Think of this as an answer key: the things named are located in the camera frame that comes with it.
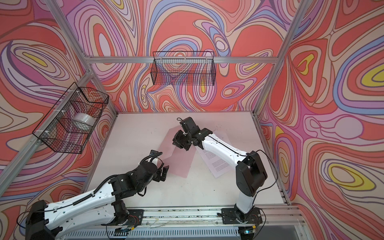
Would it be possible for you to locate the white tape roll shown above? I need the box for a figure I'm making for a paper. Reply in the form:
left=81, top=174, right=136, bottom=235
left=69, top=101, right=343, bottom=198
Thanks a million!
left=72, top=113, right=96, bottom=131

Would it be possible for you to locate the aluminium frame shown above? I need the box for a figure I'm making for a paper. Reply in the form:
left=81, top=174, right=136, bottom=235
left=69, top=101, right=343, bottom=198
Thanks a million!
left=1, top=1, right=299, bottom=201

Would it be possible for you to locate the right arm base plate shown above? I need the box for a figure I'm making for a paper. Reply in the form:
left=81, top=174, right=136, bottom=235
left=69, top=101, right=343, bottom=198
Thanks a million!
left=217, top=208, right=263, bottom=226

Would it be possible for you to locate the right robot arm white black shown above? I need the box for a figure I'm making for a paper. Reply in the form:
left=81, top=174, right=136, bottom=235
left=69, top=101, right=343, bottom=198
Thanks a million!
left=173, top=117, right=268, bottom=225

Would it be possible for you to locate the pink file folder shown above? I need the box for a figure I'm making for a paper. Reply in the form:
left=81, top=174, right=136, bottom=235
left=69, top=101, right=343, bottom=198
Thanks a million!
left=157, top=126, right=196, bottom=179

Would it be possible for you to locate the black wire basket left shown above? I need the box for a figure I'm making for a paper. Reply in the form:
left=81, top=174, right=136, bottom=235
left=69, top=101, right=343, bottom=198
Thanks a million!
left=33, top=83, right=109, bottom=154

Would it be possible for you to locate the printed english text sheet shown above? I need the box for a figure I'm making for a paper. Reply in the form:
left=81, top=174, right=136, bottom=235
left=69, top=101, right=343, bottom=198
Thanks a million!
left=197, top=148, right=235, bottom=178

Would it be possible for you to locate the black wire basket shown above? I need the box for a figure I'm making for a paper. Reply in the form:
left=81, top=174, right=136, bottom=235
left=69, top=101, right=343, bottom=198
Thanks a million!
left=151, top=51, right=217, bottom=87
left=33, top=83, right=109, bottom=154

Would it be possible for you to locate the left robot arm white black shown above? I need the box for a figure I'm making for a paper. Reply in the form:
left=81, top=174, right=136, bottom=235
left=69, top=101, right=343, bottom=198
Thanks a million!
left=24, top=150, right=169, bottom=240

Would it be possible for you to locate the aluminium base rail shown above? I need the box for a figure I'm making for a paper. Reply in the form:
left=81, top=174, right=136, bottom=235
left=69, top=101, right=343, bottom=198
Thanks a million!
left=62, top=205, right=312, bottom=240

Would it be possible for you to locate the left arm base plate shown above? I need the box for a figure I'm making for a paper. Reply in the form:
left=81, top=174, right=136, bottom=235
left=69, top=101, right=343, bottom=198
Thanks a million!
left=102, top=209, right=144, bottom=227

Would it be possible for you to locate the black wire basket back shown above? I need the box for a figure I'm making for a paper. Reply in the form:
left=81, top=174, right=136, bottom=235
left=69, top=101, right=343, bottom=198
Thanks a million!
left=151, top=51, right=217, bottom=87

